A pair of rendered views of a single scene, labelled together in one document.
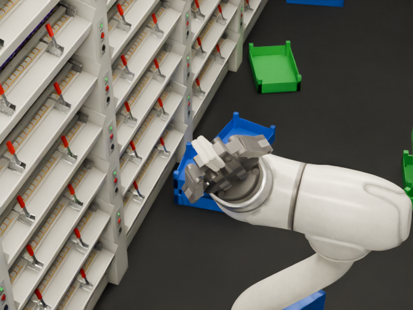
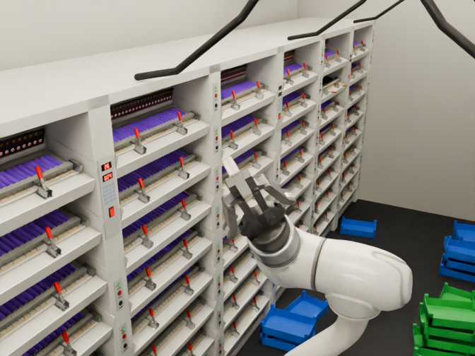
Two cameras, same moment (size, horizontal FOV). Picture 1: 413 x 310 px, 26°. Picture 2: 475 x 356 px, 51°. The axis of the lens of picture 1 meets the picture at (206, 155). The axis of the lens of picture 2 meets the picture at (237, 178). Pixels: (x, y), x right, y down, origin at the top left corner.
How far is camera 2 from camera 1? 0.44 m
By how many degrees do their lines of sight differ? 20
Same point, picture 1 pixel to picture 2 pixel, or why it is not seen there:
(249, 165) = (277, 213)
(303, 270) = (325, 335)
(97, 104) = (210, 260)
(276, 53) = not seen: hidden behind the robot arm
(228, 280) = not seen: outside the picture
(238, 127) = (305, 300)
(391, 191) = (395, 259)
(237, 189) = (267, 235)
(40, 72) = (174, 227)
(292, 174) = (315, 241)
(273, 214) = (299, 272)
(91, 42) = (210, 218)
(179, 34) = not seen: hidden behind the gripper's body
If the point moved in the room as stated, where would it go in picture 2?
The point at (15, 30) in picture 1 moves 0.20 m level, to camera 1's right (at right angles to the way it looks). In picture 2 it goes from (159, 194) to (210, 197)
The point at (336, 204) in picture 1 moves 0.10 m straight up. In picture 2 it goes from (349, 264) to (354, 212)
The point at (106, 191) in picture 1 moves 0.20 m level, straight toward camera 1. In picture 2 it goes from (213, 322) to (210, 349)
